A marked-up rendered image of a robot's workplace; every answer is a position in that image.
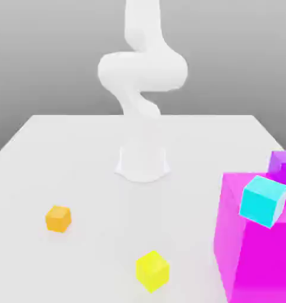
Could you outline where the small cyan cube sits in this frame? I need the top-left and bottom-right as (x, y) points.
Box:
(239, 175), (286, 230)

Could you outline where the small orange cube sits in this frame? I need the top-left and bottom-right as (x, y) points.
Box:
(45, 205), (72, 234)

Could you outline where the large magenta box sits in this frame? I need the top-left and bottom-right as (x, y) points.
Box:
(213, 172), (286, 303)

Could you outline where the small purple cube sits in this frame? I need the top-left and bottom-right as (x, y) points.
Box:
(267, 150), (286, 186)

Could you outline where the small yellow cube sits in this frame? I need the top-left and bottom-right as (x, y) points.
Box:
(135, 250), (170, 294)

